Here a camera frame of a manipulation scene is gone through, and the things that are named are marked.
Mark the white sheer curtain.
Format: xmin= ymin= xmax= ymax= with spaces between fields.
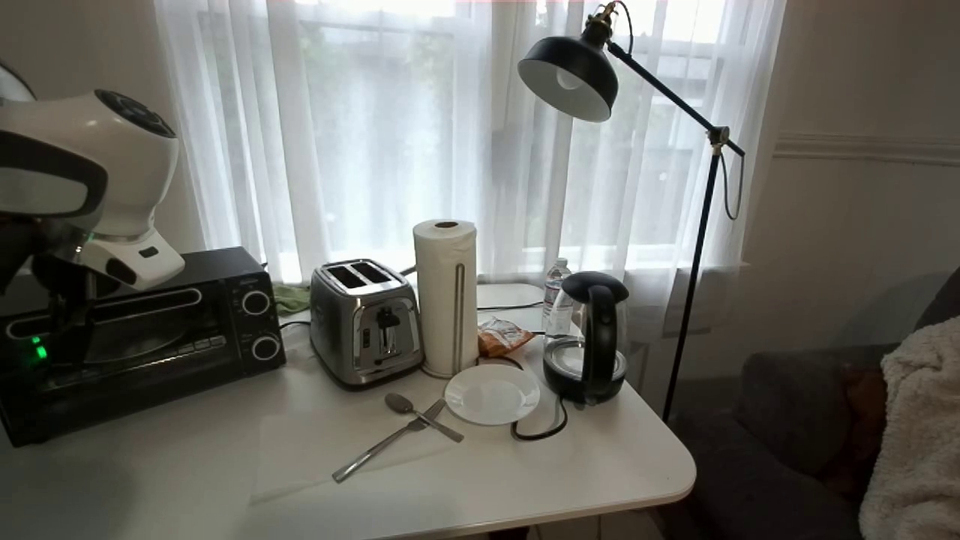
xmin=153 ymin=0 xmax=786 ymax=281

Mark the white round plate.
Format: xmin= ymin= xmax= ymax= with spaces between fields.
xmin=445 ymin=363 xmax=540 ymax=426

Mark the silver spoon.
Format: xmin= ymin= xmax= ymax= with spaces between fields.
xmin=385 ymin=394 xmax=463 ymax=442

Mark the white paper towel roll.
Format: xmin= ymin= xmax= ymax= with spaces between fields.
xmin=414 ymin=218 xmax=476 ymax=378

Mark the silver two-slot toaster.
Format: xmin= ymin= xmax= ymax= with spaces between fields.
xmin=310 ymin=257 xmax=423 ymax=387

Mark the black power cable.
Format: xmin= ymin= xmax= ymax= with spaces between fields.
xmin=510 ymin=384 xmax=569 ymax=443

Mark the cream fluffy blanket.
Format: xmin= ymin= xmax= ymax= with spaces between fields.
xmin=859 ymin=318 xmax=960 ymax=540

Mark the black glass electric kettle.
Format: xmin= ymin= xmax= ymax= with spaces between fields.
xmin=543 ymin=272 xmax=627 ymax=406

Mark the black toaster oven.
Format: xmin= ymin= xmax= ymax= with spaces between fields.
xmin=0 ymin=248 xmax=284 ymax=446

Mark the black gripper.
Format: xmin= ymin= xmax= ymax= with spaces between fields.
xmin=0 ymin=216 xmax=94 ymax=373

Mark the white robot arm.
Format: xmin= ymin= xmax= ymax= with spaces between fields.
xmin=0 ymin=62 xmax=185 ymax=366

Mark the grey sofa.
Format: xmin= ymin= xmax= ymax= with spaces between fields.
xmin=664 ymin=272 xmax=960 ymax=540

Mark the orange snack packet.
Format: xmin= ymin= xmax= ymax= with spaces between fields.
xmin=476 ymin=318 xmax=527 ymax=358

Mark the black floor lamp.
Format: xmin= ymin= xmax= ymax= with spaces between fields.
xmin=514 ymin=0 xmax=753 ymax=409

